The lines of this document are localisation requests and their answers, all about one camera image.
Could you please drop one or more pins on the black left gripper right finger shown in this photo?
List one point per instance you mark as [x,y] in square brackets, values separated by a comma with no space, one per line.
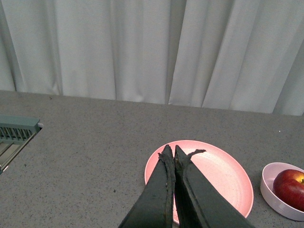
[198,203]

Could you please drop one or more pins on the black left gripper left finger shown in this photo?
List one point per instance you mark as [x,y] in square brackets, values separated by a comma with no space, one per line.
[154,207]

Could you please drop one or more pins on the red apple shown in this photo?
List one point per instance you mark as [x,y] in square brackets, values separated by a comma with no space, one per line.
[288,186]

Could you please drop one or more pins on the pink plate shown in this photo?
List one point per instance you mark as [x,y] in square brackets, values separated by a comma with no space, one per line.
[223,171]

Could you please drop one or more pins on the pink bowl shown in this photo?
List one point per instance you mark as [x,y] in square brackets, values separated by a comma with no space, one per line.
[269,173]

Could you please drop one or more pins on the white curtain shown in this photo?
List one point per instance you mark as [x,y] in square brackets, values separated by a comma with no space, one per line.
[245,55]

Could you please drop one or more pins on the grey-green dish rack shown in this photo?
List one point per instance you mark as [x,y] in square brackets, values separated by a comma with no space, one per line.
[15,133]

